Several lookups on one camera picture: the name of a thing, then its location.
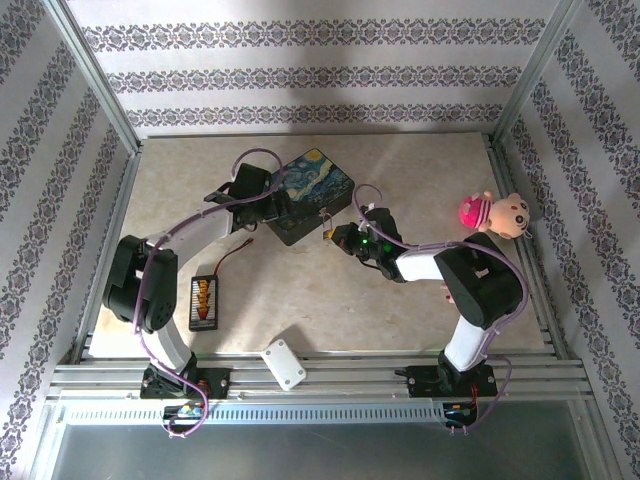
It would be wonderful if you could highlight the slotted grey cable duct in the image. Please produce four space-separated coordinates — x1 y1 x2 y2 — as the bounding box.
62 398 446 427

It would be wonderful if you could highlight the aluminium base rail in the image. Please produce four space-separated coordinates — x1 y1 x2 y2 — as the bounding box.
47 349 591 401

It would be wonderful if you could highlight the base wiring connector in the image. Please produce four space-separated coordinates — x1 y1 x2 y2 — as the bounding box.
163 402 205 420
440 399 480 430

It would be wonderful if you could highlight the starry night painted box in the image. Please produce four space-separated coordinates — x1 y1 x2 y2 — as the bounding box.
266 147 355 247

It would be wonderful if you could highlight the right base wiring connector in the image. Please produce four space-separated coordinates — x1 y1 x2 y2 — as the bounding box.
440 399 480 430

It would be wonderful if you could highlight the white plastic block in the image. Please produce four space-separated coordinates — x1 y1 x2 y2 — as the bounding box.
259 338 308 392

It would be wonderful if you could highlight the pink plush toy doll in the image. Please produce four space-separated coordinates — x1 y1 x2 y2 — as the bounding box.
458 189 534 243

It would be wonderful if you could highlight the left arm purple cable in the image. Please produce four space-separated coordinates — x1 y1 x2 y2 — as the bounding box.
130 145 291 441

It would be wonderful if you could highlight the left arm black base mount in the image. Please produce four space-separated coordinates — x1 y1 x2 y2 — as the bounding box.
139 367 232 401

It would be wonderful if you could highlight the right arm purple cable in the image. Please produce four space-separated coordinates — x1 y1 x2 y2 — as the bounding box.
352 183 530 434

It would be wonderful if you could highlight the aluminium side rail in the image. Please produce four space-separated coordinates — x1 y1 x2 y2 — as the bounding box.
483 134 572 361
74 149 145 361

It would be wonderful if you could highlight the aluminium frame post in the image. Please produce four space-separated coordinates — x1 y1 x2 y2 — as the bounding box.
489 0 587 145
42 0 145 156

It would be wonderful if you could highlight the battery red black wire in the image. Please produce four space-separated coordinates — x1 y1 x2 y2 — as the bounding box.
213 238 255 279

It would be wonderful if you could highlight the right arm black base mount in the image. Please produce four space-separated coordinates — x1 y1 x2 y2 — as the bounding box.
394 364 497 399

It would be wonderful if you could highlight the left base wiring connector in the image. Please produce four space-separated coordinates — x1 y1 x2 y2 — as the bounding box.
163 402 205 420

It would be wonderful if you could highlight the grey metal sheet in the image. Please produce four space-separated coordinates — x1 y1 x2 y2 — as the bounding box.
49 423 591 480

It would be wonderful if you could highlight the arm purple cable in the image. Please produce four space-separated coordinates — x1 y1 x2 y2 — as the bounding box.
352 183 530 434
130 145 291 441

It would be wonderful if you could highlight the black battery pack orange label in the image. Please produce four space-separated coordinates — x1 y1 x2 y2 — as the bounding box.
188 275 220 332

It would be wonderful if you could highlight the brass padlock silver shackle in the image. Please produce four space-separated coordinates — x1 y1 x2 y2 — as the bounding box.
318 208 336 244

